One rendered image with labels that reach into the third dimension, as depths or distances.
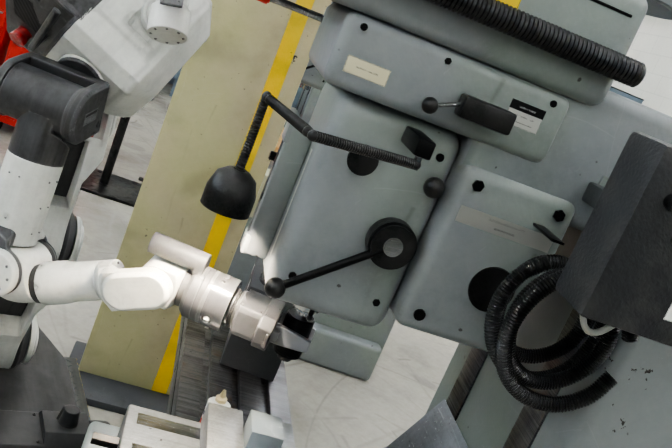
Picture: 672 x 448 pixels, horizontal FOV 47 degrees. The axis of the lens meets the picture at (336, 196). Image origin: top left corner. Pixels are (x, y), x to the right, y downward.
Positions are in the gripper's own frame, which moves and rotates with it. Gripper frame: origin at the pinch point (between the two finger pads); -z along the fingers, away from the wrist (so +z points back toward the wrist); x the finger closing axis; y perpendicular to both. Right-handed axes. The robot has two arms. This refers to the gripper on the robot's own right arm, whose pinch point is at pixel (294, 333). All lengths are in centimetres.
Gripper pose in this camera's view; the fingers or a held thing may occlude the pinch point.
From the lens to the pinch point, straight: 124.0
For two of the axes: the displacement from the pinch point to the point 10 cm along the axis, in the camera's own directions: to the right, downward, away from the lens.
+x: 1.2, -2.0, 9.7
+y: -3.7, 9.0, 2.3
